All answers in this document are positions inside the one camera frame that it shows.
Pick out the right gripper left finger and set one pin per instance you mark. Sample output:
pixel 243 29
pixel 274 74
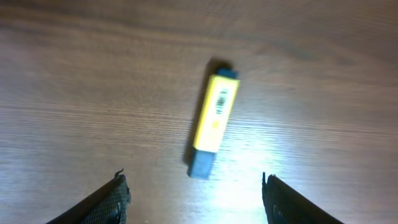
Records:
pixel 107 205

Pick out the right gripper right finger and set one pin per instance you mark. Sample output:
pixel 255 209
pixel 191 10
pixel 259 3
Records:
pixel 284 205

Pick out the yellow highlighter marker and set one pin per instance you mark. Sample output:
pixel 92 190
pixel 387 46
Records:
pixel 215 111

